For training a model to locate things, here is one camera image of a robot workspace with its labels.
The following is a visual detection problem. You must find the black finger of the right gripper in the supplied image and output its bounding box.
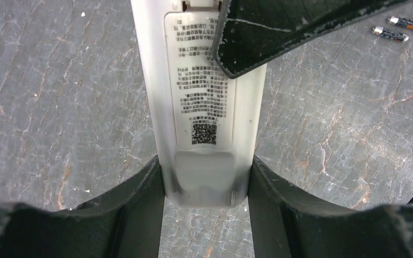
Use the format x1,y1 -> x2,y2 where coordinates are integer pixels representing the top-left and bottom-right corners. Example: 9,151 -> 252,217
212,0 -> 407,78

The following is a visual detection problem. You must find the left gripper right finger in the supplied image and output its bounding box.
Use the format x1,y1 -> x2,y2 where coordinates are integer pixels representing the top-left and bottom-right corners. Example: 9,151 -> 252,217
248,157 -> 413,257

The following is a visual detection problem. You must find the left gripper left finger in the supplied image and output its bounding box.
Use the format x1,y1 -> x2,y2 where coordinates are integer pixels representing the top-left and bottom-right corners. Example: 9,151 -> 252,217
0,157 -> 165,257

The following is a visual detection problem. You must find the white remote control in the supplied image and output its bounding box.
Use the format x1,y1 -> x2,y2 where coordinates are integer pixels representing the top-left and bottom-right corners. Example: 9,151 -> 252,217
131,1 -> 266,208

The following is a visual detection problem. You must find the AAA battery middle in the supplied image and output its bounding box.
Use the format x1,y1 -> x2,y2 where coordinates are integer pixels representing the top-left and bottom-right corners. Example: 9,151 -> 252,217
371,26 -> 409,42

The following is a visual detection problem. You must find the aaa battery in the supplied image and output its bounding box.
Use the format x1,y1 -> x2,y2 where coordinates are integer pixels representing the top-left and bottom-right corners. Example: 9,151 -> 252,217
387,16 -> 413,30
371,26 -> 409,42

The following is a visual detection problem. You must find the AAA battery right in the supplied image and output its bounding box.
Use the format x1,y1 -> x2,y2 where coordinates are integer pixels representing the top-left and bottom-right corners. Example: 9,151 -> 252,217
387,16 -> 413,30

